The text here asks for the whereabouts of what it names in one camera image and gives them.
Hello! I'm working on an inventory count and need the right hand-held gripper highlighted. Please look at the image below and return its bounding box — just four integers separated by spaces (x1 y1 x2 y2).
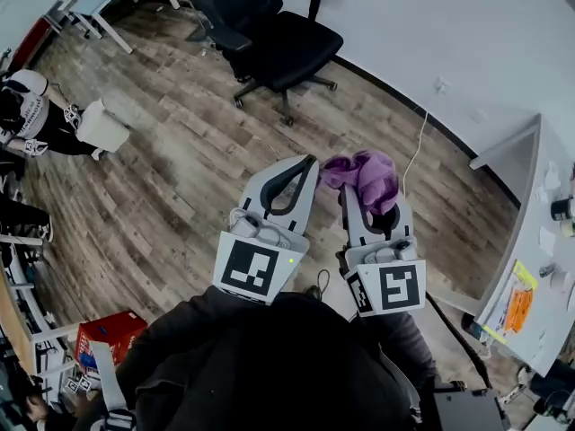
337 181 427 318

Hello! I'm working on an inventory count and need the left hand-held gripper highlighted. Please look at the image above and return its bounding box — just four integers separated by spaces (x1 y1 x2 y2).
211 154 320 307

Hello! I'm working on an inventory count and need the purple cloth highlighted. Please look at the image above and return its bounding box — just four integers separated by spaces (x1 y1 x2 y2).
317 149 401 217

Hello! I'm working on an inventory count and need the black office chair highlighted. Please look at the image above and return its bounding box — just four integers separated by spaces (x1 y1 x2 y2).
169 0 347 128

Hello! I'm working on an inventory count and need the person's left forearm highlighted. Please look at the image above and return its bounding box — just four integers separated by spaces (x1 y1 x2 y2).
134 285 270 376

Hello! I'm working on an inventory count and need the person's right forearm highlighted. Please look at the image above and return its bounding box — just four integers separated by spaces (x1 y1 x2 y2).
357 310 439 392

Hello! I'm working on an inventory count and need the black shoulder bag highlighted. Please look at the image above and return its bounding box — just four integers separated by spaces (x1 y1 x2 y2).
425 292 511 431

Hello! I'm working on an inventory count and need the grey office desk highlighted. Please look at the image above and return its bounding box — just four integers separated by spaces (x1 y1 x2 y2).
469 113 575 379

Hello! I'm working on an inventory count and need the yellow orange paper sheet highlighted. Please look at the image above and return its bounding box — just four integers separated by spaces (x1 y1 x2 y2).
482 259 539 346

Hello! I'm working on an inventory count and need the person's dark jacket torso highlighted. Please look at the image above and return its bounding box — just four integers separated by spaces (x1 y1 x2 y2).
134 292 421 431

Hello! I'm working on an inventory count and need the white paper sheet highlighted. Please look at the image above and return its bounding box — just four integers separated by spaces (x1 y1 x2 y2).
538 225 558 258

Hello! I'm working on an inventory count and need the crumpled white tissue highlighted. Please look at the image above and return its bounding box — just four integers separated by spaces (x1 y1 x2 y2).
543 162 562 192

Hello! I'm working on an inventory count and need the black jar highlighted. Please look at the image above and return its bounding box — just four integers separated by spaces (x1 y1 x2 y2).
550 197 575 223

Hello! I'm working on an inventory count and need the white trash bin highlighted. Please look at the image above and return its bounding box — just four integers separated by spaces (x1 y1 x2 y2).
75 98 131 154

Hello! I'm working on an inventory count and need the red box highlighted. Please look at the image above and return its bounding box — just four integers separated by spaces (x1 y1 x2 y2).
75 311 148 376

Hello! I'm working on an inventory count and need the white cable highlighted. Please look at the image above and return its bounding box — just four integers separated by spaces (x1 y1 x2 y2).
402 87 446 199

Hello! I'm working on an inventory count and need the grey shoulder strap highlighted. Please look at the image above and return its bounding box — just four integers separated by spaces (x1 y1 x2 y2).
89 341 136 431

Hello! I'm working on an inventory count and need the wooden desk with white frame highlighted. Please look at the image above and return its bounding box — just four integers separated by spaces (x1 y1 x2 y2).
0 233 84 394

